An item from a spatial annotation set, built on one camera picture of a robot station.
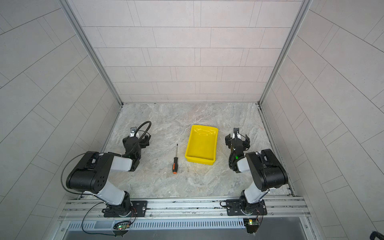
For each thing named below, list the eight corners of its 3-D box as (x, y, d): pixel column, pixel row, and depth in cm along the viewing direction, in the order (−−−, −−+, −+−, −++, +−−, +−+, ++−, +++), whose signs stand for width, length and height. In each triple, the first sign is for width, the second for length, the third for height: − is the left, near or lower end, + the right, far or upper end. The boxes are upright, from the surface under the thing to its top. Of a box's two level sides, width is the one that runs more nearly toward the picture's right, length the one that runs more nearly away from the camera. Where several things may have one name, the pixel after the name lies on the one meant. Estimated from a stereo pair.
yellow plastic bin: (185, 161, 89) (184, 156, 84) (192, 128, 104) (192, 122, 99) (214, 166, 87) (215, 161, 82) (217, 131, 103) (218, 125, 98)
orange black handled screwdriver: (172, 174, 84) (171, 172, 82) (175, 145, 95) (174, 143, 93) (177, 174, 84) (177, 172, 82) (180, 145, 95) (179, 143, 93)
